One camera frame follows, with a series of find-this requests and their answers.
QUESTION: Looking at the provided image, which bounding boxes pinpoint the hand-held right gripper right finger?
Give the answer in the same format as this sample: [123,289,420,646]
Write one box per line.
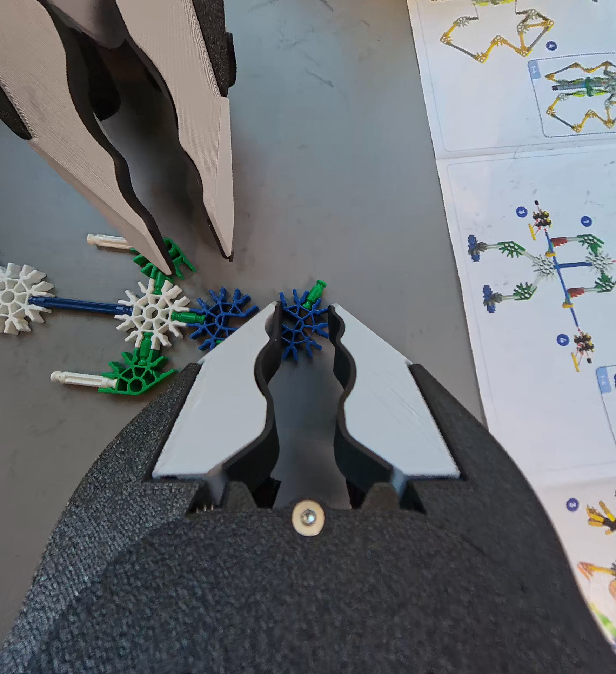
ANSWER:
[328,304,461,508]

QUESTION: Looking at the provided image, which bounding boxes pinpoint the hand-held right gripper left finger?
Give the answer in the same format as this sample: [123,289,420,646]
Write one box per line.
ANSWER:
[152,301,283,507]

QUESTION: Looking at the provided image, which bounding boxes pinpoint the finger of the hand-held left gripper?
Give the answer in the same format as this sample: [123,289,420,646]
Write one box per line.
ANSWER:
[113,0,235,262]
[0,0,175,276]

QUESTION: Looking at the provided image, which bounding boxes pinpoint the blue toy connector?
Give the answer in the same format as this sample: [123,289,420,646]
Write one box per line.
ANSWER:
[278,289,332,363]
[187,287,260,352]

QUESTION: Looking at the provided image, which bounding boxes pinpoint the white green blue toy assembly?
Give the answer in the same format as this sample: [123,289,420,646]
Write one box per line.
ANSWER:
[0,218,198,396]

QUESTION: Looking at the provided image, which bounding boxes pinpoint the folded paper instruction sheet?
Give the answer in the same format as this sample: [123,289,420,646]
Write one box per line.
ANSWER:
[407,0,616,674]

